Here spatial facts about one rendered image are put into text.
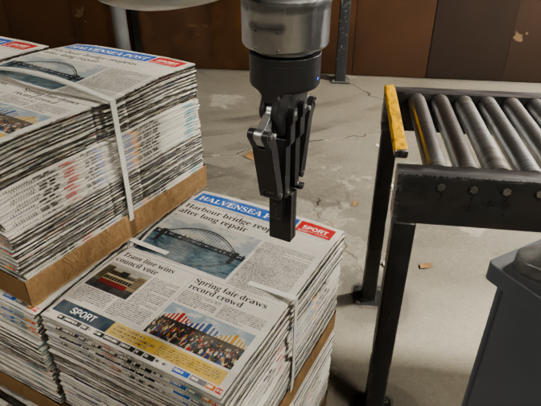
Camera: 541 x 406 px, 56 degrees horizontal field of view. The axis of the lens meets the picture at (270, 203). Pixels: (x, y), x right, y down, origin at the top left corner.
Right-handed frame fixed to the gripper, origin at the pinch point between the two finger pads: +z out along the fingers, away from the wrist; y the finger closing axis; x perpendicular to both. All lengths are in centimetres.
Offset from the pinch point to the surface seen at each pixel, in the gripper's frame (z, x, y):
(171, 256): 13.2, -18.4, 0.2
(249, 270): 13.3, -6.5, -2.5
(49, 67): -9.8, -45.2, -7.4
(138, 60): -10.2, -34.5, -16.0
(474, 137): 17, 14, -75
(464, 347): 96, 25, -88
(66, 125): -8.9, -27.1, 6.7
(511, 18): 49, -1, -380
